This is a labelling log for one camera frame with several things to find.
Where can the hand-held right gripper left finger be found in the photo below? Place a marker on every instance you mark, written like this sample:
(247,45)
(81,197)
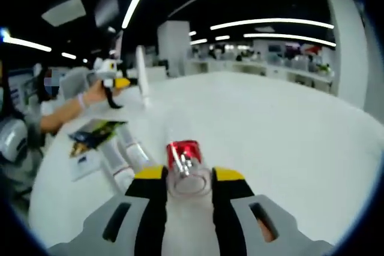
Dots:
(144,196)

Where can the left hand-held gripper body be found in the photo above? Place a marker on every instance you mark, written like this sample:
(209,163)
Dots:
(108,68)

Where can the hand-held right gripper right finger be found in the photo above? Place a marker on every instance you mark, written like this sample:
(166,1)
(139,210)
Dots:
(231,202)

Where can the white skincare tube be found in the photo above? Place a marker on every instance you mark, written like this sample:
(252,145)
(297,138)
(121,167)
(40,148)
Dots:
(142,76)

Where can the dark green skincare sachet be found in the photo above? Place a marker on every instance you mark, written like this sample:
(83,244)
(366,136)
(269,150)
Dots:
(96,133)

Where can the red-collared white skincare bottle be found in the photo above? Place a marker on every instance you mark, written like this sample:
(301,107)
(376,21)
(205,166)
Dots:
(187,151)

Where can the small card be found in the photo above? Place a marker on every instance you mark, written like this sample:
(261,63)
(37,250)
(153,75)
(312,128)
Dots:
(87,166)

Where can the person's left hand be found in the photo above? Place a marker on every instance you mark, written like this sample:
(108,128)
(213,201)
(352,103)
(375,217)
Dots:
(96,95)

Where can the short white ceiling light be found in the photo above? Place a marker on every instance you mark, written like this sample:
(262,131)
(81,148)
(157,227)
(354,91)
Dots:
(69,55)

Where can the hanging dark screen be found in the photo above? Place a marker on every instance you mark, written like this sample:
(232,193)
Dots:
(106,7)

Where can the ceiling air-conditioner panel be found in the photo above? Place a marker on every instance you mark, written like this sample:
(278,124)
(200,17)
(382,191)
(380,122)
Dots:
(63,11)

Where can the long white ceiling light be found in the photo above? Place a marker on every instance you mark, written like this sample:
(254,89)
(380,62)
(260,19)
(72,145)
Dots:
(30,44)

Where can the white grey rounded object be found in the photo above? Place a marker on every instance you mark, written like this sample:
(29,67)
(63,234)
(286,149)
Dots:
(12,139)

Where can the background office workstations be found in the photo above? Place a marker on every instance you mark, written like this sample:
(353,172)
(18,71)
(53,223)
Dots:
(270,67)

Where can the straight white ceiling light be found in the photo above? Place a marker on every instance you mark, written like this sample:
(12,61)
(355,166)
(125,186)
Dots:
(255,35)
(270,21)

